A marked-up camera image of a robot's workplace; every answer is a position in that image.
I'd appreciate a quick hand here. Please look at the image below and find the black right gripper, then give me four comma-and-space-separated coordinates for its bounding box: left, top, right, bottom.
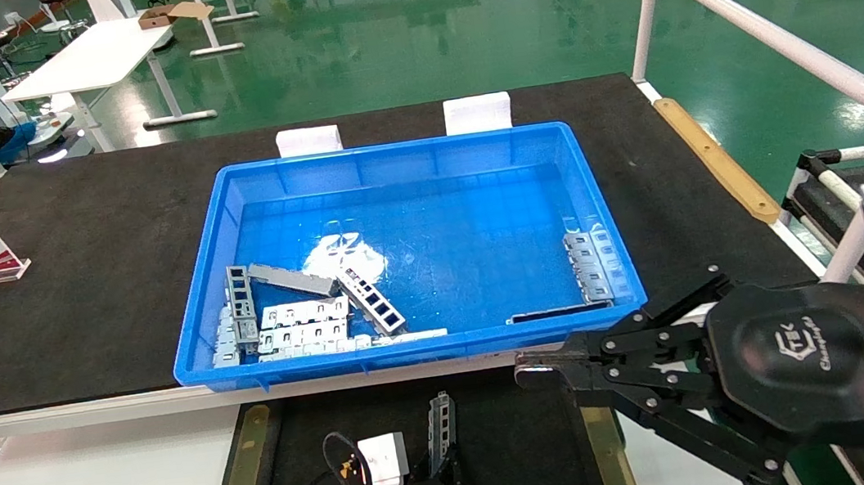
505, 248, 864, 485

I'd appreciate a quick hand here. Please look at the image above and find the slotted grey metal bracket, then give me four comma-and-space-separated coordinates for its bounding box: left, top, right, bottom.
417, 390, 464, 479

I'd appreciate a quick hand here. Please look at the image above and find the black flat container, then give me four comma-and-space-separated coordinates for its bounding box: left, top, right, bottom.
188, 350, 644, 485

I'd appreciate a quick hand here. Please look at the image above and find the long wooden edge strip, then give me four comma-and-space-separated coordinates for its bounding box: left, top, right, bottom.
653, 85, 783, 238

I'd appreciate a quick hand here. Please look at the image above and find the white foam block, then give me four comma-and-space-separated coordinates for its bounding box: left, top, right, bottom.
442, 91, 515, 137
275, 123, 345, 159

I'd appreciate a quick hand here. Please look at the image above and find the blue plastic bin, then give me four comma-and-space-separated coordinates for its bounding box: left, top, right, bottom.
148, 114, 653, 402

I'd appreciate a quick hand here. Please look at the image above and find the large white tube railing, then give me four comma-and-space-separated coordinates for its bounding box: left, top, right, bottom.
621, 0, 864, 306

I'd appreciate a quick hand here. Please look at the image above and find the large black table mat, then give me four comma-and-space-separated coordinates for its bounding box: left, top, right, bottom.
0, 52, 826, 420

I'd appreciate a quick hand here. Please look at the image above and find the open cardboard box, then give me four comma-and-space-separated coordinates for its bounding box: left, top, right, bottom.
136, 0, 217, 31

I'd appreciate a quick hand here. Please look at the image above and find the white background table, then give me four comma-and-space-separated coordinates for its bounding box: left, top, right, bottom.
0, 7, 222, 164

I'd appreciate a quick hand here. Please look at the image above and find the round stool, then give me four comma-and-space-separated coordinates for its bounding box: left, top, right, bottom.
34, 0, 92, 38

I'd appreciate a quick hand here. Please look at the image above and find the dark flat metal bracket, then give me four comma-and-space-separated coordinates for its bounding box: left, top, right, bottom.
506, 299, 615, 326

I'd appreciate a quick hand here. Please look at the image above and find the grey notched metal bracket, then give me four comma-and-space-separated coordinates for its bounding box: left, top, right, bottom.
560, 223, 624, 309

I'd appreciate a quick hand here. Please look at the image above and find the long thin white bracket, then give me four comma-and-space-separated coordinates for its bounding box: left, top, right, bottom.
257, 326, 450, 364

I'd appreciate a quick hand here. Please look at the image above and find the white flat slotted bracket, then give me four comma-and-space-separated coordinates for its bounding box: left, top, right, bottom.
258, 294, 353, 330
256, 318, 352, 353

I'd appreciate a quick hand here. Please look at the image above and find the black side cart frame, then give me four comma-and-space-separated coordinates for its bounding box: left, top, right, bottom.
775, 143, 864, 283

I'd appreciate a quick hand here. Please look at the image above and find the long grey metal bracket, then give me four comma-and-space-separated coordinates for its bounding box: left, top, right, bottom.
245, 253, 343, 308

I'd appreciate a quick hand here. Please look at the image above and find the small grey stacked bracket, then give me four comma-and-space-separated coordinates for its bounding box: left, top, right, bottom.
206, 303, 244, 370

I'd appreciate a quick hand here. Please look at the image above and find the upright ladder-shaped metal bracket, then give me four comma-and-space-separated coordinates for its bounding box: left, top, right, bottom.
225, 263, 263, 355

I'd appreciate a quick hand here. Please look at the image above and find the white table leg frame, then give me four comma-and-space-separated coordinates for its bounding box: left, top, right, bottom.
155, 0, 266, 63

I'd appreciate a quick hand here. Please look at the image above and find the white round base plate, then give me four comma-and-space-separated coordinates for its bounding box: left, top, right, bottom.
20, 109, 79, 150

